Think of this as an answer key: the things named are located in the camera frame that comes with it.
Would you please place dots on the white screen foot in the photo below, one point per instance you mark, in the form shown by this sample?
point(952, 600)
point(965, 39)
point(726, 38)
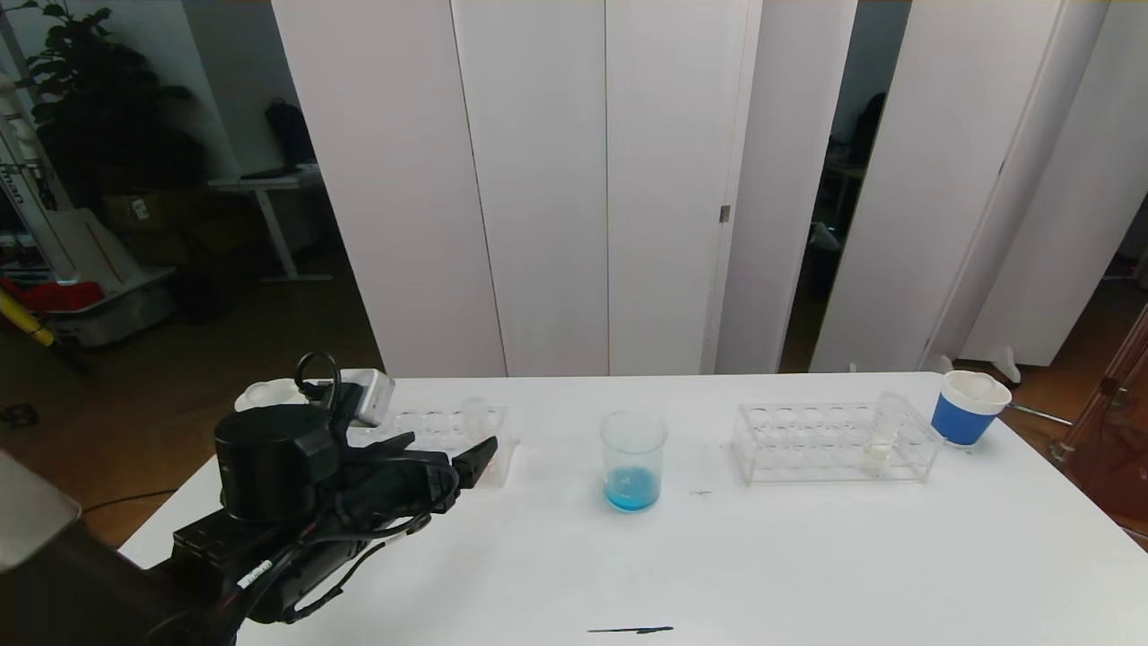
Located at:
point(1004, 366)

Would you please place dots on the brown metal stand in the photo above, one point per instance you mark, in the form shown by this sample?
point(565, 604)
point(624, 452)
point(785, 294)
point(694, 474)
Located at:
point(1112, 449)

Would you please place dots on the white machine base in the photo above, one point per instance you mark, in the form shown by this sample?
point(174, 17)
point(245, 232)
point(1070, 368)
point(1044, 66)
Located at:
point(108, 305)

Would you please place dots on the yellow pole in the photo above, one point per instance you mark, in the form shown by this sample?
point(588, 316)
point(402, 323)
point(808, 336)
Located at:
point(22, 318)

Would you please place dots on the dark green potted plant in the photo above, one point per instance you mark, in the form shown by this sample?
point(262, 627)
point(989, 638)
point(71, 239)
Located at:
point(99, 108)

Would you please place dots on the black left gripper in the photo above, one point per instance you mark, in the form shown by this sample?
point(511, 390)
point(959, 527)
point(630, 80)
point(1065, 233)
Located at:
point(446, 478)

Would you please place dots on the red plastic object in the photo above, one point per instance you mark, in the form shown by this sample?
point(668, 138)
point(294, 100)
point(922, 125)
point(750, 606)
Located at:
point(54, 294)

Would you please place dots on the white desk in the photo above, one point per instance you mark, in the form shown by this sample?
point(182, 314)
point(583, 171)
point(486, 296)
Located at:
point(260, 179)

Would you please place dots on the blue white paper cup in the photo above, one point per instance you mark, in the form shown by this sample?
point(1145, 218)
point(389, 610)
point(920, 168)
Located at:
point(960, 420)
point(287, 395)

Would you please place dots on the test tube with yellow pigment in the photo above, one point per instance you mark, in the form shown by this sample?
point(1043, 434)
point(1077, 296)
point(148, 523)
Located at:
point(877, 458)

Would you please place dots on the white folding screen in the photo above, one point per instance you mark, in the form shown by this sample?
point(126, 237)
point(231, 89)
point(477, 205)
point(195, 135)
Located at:
point(951, 135)
point(538, 135)

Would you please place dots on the white banner stand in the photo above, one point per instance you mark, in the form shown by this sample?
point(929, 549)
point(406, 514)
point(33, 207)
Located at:
point(27, 179)

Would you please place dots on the clear plastic test tube rack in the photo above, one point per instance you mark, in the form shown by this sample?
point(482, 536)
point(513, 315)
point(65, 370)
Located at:
point(807, 449)
point(439, 422)

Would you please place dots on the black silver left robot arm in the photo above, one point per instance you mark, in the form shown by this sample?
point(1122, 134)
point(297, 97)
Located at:
point(269, 458)

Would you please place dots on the black backpack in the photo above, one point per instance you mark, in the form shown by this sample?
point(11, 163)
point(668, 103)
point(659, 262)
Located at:
point(290, 133)

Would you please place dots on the clear glass beaker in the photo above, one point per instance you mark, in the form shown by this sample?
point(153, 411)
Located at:
point(633, 489)

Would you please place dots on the brown cardboard box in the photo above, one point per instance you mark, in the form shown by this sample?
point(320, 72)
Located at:
point(157, 213)

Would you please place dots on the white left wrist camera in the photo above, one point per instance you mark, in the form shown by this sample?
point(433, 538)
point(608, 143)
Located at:
point(369, 399)

